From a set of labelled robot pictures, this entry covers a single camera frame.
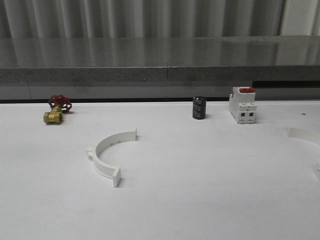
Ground white half pipe clamp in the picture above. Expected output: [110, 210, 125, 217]
[285, 124, 320, 183]
[86, 128, 138, 188]

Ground brass valve red handwheel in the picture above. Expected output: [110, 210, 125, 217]
[43, 94, 72, 124]

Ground grey pleated curtain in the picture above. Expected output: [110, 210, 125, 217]
[0, 0, 320, 39]

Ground white circuit breaker red switch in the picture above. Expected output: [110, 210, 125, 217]
[229, 86, 257, 124]

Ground grey stone counter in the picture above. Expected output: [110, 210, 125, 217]
[0, 36, 320, 102]

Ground black cylindrical capacitor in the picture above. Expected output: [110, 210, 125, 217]
[192, 96, 207, 120]

